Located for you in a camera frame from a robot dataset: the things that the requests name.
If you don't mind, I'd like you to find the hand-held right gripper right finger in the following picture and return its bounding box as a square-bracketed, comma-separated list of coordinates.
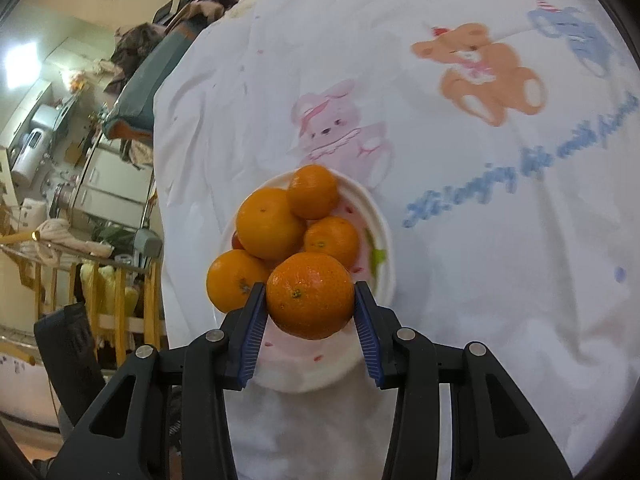
[354, 280, 573, 480]

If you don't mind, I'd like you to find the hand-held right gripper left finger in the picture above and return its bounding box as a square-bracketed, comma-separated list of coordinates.
[59, 282, 268, 480]

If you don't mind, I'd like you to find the small orange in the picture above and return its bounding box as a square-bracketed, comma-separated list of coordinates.
[206, 249, 271, 313]
[302, 216, 361, 271]

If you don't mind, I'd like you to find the white plate with pink dots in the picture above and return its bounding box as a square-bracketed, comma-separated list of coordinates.
[212, 167, 397, 393]

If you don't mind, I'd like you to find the large orange with stem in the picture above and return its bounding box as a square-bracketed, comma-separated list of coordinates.
[235, 186, 307, 261]

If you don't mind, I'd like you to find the wooden rack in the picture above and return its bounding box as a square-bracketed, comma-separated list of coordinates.
[0, 230, 167, 367]

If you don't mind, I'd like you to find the yellow cloth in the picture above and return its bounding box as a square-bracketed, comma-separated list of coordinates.
[79, 262, 139, 317]

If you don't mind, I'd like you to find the white mop head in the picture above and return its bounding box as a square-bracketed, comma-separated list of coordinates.
[32, 219, 115, 262]

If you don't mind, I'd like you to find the white printed blanket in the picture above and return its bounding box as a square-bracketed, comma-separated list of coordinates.
[152, 0, 640, 480]

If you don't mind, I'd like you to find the white cabinet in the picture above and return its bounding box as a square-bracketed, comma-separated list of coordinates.
[75, 130, 157, 232]

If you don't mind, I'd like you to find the white kitchen appliance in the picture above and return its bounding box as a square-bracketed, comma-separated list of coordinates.
[10, 127, 52, 187]

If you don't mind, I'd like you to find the teal cushion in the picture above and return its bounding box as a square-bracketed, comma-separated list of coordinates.
[106, 22, 201, 142]

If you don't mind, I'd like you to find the pile of clothes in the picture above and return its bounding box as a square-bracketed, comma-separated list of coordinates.
[110, 0, 246, 78]

